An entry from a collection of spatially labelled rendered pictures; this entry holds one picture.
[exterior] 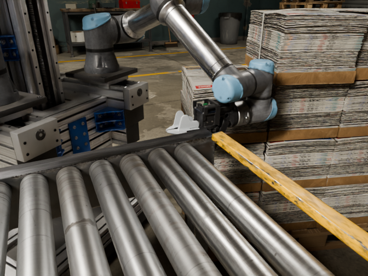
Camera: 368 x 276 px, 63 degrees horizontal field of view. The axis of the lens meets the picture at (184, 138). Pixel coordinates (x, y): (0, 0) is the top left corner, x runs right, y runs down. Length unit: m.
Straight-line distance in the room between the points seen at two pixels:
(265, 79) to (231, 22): 7.25
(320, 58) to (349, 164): 0.51
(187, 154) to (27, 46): 0.77
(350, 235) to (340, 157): 0.92
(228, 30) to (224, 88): 7.39
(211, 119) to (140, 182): 0.36
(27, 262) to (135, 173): 0.25
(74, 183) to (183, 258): 0.27
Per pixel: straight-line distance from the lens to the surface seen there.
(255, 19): 1.34
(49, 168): 0.66
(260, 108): 0.94
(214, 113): 0.85
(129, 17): 1.35
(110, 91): 1.31
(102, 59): 1.34
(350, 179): 1.48
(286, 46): 1.08
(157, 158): 0.65
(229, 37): 8.20
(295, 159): 1.29
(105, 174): 0.60
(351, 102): 1.31
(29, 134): 0.96
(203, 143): 0.74
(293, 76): 1.11
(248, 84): 0.84
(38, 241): 0.49
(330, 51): 1.16
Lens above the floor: 1.11
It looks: 25 degrees down
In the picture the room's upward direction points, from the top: straight up
